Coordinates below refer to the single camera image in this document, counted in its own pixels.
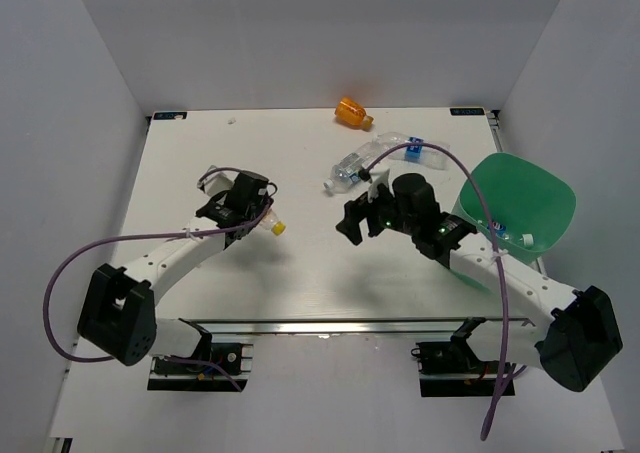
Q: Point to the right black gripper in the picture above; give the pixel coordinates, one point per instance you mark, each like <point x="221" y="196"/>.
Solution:
<point x="359" y="210"/>

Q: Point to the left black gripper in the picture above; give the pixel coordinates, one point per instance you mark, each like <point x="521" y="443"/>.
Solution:
<point x="265" y="204"/>

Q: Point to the small bottle yellow cap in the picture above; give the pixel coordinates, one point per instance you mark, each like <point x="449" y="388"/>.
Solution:
<point x="271" y="222"/>

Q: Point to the clear bottle green blue label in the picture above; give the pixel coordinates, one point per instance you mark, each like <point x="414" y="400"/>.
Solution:
<point x="344" y="174"/>

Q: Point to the orange plastic bottle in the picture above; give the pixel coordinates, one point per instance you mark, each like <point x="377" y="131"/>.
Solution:
<point x="353" y="114"/>

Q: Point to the large clear plastic bottle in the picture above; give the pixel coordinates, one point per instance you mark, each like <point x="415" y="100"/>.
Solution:
<point x="513" y="236"/>

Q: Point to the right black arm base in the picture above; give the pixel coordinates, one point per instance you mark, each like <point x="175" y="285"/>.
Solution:
<point x="449" y="369"/>

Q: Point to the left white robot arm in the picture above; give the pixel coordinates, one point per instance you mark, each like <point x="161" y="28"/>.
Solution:
<point x="119" y="311"/>

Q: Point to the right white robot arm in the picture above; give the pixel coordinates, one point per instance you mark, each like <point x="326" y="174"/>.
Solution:
<point x="571" y="335"/>

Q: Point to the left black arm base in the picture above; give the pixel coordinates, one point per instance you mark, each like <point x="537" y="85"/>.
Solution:
<point x="188" y="357"/>

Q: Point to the green plastic bin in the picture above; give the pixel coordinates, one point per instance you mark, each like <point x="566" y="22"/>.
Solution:
<point x="524" y="196"/>

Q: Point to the left blue table sticker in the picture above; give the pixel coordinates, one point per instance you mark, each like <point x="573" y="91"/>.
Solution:
<point x="169" y="115"/>

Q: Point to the blue table sticker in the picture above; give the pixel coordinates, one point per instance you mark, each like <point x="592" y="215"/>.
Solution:
<point x="467" y="111"/>
<point x="169" y="115"/>

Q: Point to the right blue table sticker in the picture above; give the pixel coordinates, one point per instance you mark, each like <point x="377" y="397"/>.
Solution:
<point x="467" y="111"/>

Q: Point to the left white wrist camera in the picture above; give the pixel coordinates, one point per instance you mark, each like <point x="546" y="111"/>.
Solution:
<point x="216" y="180"/>

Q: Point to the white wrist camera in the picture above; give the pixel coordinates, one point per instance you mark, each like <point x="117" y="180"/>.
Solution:
<point x="216" y="180"/>
<point x="376" y="177"/>

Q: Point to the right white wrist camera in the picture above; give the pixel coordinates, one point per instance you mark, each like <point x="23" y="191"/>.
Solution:
<point x="376" y="177"/>

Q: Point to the aluminium table frame rail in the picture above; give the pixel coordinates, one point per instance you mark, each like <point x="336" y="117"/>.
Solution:
<point x="403" y="326"/>

